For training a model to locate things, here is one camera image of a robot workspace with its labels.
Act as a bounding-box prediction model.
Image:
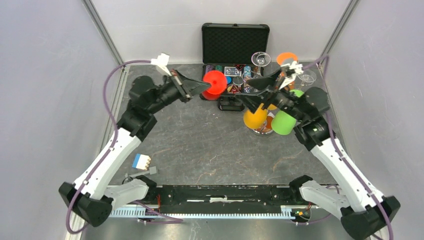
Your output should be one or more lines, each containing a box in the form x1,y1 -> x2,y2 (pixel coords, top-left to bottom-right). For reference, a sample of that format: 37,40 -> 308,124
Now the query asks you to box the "red wine glass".
201,70 -> 227,101

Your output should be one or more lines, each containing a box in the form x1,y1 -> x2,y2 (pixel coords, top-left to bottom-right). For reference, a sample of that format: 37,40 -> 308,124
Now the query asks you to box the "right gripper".
235,67 -> 308,123

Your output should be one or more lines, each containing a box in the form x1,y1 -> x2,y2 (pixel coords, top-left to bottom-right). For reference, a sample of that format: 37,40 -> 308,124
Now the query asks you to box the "blue white toy block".
132,153 -> 152,170

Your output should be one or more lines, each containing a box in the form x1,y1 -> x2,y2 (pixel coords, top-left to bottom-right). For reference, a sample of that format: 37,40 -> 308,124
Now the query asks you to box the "playing card deck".
224,66 -> 242,77

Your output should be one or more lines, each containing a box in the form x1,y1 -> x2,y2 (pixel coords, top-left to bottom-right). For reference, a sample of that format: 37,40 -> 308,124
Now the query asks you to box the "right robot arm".
235,71 -> 401,240

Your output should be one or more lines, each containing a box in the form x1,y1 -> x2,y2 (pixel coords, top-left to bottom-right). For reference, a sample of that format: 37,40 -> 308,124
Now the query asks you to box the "yellow wine glass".
243,105 -> 277,131

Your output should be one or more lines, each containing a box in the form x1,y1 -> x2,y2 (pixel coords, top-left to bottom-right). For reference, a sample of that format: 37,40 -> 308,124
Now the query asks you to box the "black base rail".
139,177 -> 313,215

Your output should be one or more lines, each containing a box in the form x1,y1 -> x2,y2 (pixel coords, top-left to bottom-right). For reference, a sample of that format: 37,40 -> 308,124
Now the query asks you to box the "clear wine glass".
251,51 -> 272,78
297,69 -> 317,89

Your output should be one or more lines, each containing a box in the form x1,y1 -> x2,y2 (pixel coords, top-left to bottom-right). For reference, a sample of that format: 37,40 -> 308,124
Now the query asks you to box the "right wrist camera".
279,61 -> 304,90

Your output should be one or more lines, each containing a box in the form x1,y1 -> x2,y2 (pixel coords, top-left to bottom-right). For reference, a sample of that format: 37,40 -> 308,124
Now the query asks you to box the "chrome wine glass rack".
243,62 -> 299,137

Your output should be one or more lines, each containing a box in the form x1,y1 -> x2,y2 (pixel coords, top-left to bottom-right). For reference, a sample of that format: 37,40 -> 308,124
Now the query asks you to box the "black poker chip case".
201,22 -> 270,112

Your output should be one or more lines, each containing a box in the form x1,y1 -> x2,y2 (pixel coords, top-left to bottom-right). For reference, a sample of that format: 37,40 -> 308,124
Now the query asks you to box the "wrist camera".
150,53 -> 172,76
279,61 -> 304,90

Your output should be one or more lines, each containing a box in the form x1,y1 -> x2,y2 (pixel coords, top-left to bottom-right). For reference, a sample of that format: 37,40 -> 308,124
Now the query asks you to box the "green wine glass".
271,110 -> 297,136

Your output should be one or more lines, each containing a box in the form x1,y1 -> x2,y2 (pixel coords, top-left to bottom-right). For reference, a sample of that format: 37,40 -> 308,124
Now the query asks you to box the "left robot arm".
59,70 -> 220,234

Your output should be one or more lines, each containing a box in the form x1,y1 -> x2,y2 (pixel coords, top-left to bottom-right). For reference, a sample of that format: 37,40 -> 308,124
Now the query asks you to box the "grey toy block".
125,166 -> 158,180

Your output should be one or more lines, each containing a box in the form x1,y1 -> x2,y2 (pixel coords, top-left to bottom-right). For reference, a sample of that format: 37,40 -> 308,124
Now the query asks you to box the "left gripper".
147,68 -> 211,115

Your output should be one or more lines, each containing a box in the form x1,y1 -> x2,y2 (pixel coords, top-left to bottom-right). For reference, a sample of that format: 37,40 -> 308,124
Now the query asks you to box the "orange wine glass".
276,52 -> 299,66

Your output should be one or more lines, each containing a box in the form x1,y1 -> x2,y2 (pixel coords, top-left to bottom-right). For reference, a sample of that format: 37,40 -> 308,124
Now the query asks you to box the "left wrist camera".
150,53 -> 172,76

